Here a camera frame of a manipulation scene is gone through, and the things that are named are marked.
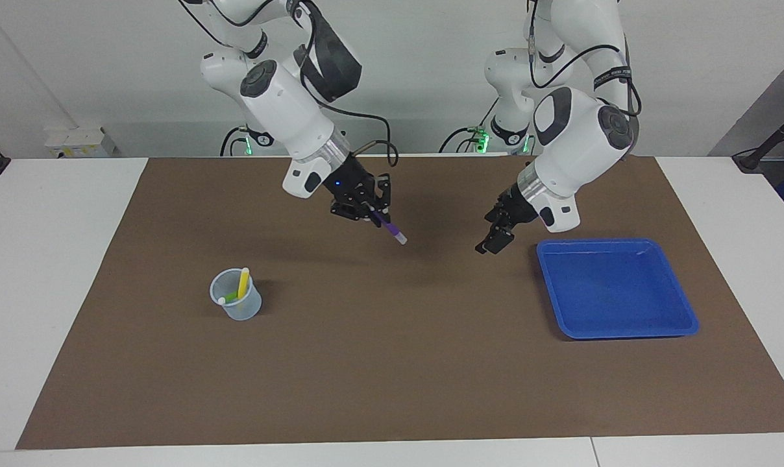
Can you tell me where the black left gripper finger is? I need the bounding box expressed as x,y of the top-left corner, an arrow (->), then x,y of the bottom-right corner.
475,221 -> 516,255

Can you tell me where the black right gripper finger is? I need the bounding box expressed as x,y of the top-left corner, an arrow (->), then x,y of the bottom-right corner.
374,174 -> 392,216
330,201 -> 370,221

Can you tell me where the purple highlighter pen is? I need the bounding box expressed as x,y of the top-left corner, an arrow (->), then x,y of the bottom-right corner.
366,206 -> 408,246

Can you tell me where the blue plastic tray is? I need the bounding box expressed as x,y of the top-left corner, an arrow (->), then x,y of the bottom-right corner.
536,238 -> 700,341

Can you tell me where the translucent plastic cup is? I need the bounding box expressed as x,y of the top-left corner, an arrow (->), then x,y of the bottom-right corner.
210,268 -> 262,321

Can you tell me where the brown table mat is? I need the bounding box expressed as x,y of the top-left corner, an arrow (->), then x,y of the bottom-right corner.
16,154 -> 784,450

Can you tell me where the black stand pole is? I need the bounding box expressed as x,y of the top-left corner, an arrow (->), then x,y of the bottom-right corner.
733,104 -> 784,173

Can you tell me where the white power strip box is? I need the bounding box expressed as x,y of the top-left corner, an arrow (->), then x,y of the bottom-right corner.
45,125 -> 119,159

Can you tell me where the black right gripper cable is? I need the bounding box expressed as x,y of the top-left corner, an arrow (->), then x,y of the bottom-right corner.
301,0 -> 400,168

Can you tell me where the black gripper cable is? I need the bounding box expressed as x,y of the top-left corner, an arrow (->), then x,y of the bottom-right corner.
301,0 -> 400,168
525,0 -> 643,117

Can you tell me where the black base cable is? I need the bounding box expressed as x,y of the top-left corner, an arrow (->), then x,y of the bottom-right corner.
439,91 -> 500,154
220,127 -> 245,157

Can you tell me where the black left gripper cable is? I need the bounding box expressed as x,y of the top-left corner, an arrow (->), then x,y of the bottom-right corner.
525,0 -> 643,117

